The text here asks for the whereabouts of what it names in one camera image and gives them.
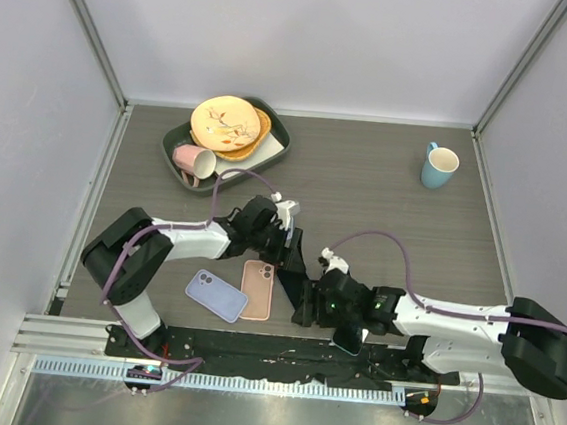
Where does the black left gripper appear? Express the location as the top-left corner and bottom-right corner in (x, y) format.
(246, 219), (310, 274)

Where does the pink phone case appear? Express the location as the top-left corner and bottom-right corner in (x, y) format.
(239, 260), (275, 321)

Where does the teal-edged phone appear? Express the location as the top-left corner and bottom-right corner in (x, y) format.
(331, 325), (364, 356)

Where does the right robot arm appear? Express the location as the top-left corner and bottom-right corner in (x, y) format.
(292, 269), (567, 400)

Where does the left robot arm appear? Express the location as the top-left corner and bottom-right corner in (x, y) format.
(80, 194), (300, 359)

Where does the lavender phone case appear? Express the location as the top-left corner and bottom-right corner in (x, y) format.
(184, 269), (248, 323)

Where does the white paper sheet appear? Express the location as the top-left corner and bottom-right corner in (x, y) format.
(214, 134), (284, 176)

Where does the pink mug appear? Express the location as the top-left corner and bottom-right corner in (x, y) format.
(172, 144), (217, 188)

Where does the woven orange plate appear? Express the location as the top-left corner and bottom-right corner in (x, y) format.
(215, 106), (273, 162)

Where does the floral cream plate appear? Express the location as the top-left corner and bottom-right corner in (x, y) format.
(190, 95), (261, 152)

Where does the blue mug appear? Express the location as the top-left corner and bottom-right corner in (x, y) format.
(420, 142), (460, 190)

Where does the dark green tray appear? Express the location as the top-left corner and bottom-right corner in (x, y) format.
(161, 96), (291, 196)

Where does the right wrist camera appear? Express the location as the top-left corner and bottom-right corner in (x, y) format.
(318, 248), (350, 275)

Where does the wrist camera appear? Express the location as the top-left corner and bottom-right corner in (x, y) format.
(271, 192), (301, 247)
(318, 248), (350, 275)

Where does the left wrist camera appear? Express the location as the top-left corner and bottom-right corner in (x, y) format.
(271, 192), (301, 247)

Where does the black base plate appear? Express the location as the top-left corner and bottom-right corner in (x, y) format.
(101, 318), (464, 399)

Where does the white cable duct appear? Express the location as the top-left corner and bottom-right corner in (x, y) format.
(32, 355), (406, 407)

